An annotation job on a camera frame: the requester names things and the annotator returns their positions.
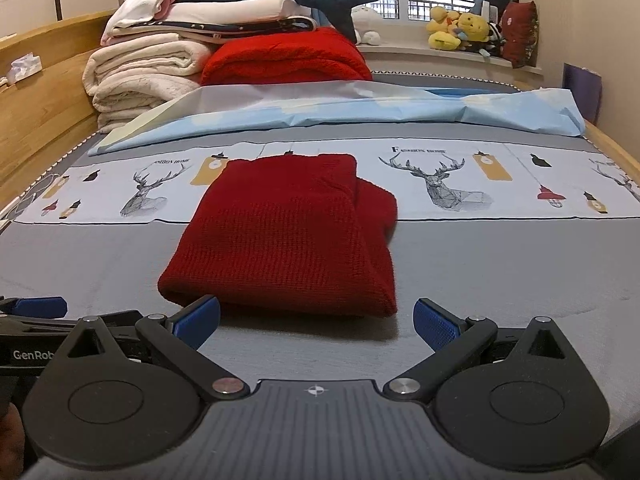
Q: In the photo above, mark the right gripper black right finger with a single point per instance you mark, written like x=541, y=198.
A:
x=512, y=398

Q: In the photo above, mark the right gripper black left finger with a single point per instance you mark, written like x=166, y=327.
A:
x=94, y=406

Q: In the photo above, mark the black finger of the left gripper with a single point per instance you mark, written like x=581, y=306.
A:
x=34, y=307

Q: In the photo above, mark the dark red knit sweater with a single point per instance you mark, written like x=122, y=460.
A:
x=292, y=233

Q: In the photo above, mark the grey printed bed sheet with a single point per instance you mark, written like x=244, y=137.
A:
x=504, y=230

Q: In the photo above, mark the tissue pack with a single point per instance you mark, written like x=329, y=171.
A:
x=24, y=67

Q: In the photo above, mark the cream folded blanket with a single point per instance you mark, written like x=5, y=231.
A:
x=127, y=79

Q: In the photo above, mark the light blue duvet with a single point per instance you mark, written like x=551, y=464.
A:
x=212, y=110

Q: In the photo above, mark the white pink folded bedding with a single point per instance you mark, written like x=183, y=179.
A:
x=218, y=20

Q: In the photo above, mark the bright red folded blanket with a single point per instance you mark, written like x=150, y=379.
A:
x=321, y=55

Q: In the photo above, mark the dark red cushion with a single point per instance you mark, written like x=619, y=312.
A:
x=519, y=26

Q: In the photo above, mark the yellow plush toy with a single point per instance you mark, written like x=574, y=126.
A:
x=450, y=30

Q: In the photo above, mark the white plush toy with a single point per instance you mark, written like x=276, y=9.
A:
x=367, y=24

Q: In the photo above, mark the wooden bed frame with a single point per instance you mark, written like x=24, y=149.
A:
x=47, y=121

